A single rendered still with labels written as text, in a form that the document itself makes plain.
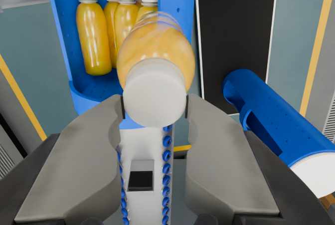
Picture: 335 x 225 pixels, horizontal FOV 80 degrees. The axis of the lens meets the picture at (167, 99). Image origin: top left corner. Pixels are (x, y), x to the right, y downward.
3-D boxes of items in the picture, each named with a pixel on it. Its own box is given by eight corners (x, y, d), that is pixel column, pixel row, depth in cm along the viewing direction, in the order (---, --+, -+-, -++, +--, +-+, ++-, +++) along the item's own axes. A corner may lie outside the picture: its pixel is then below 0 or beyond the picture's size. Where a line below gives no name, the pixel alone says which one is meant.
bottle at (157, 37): (137, 61, 31) (113, 141, 15) (128, 12, 28) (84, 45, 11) (183, 56, 31) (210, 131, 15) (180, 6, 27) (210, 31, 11)
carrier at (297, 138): (244, 60, 149) (214, 85, 158) (335, 138, 73) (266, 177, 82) (263, 85, 160) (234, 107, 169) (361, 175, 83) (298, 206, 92)
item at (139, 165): (131, 163, 88) (126, 195, 74) (130, 156, 86) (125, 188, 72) (154, 163, 88) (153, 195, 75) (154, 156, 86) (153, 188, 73)
